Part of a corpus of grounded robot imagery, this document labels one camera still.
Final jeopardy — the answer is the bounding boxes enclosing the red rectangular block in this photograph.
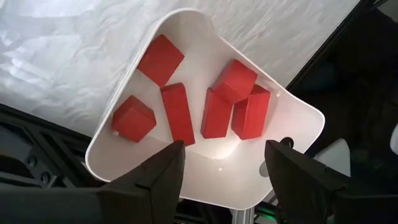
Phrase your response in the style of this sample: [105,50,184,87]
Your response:
[231,83,271,141]

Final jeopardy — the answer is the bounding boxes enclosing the small red block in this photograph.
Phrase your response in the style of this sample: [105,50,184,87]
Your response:
[212,58,259,105]

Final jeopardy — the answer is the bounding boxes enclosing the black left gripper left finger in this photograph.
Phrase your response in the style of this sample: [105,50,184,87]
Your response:
[98,140,185,224]

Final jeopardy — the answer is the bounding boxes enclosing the black table frame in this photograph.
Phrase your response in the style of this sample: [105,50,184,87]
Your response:
[0,0,377,224]

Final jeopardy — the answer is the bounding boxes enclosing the red cube block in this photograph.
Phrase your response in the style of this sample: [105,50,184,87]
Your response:
[111,95,157,144]

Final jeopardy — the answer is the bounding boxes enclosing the red long block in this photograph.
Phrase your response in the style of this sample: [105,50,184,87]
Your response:
[200,88,234,139]
[160,82,196,147]

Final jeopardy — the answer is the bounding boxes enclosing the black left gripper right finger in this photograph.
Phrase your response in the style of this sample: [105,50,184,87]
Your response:
[264,139,349,224]

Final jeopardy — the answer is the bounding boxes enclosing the white plastic bin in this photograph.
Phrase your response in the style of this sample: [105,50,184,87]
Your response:
[85,7,326,211]

